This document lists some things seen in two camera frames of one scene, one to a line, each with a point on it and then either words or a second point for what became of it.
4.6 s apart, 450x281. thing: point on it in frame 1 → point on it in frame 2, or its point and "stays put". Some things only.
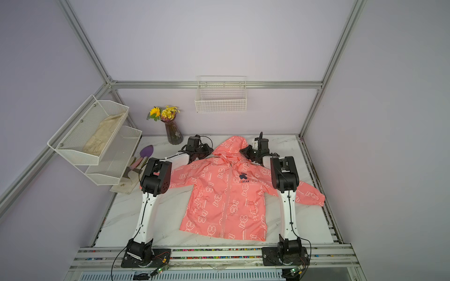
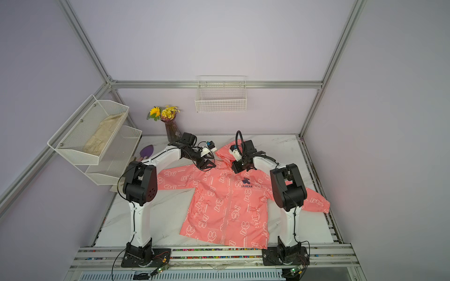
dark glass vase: [174, 134] stays put
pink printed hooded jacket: [228, 195] stays put
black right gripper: [248, 149] → [236, 167]
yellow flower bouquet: [166, 114] stays put
